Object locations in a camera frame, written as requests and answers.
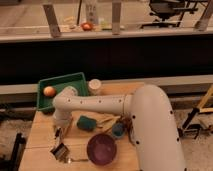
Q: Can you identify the yellow black stand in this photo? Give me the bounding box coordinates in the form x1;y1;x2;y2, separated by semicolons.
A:
178;84;213;138

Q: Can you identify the white cylindrical cup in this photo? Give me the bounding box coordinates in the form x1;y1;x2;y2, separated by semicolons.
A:
88;79;102;95

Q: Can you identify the clear bottle on far table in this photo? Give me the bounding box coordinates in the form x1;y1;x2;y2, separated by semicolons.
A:
85;0;98;25

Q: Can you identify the purple bowl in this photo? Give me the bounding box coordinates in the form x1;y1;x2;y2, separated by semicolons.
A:
87;133;117;166

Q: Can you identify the orange ball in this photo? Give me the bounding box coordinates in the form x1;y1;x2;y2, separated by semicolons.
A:
43;86;56;97

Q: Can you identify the teal green sponge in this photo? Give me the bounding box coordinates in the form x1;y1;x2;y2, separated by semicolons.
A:
77;116;97;131

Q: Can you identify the metal spoon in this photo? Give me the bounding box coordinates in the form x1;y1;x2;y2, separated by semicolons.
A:
67;158;89;164

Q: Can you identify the black frame at left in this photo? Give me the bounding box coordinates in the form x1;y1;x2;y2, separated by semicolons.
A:
0;133;26;171

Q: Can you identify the black office chair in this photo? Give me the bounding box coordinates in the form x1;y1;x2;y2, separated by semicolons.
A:
141;0;198;29

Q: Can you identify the wooden utensil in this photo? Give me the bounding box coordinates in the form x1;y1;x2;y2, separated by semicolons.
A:
97;116;120;132

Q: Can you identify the green plastic bin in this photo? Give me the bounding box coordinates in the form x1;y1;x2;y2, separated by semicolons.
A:
37;72;89;113

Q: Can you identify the small blue cup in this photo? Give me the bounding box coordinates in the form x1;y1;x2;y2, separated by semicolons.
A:
111;122;125;139

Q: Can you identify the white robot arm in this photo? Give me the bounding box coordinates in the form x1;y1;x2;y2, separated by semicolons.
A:
53;84;187;171

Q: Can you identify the red fruit on far table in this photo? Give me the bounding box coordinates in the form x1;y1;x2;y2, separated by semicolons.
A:
81;22;93;31

